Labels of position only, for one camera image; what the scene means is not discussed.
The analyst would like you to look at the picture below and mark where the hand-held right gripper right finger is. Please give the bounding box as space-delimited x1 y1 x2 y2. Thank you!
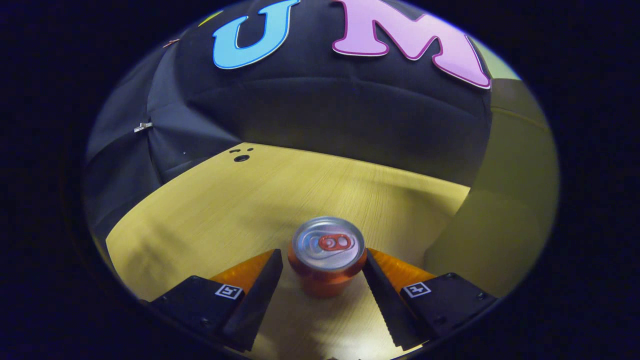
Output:
361 247 499 351

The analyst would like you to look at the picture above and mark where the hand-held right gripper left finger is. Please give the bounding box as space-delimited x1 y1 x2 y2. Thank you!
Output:
150 248 284 353

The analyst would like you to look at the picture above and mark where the orange pop can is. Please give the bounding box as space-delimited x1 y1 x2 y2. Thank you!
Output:
287 216 368 299

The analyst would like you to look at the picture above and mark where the green desktop garbage bin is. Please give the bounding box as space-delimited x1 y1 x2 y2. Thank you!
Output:
424 37 559 299

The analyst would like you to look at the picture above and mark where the wooden desktop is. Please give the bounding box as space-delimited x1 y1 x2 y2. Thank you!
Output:
105 142 472 360

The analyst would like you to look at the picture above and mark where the black backdrop cloth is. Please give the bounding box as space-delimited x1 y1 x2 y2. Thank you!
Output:
84 0 493 241

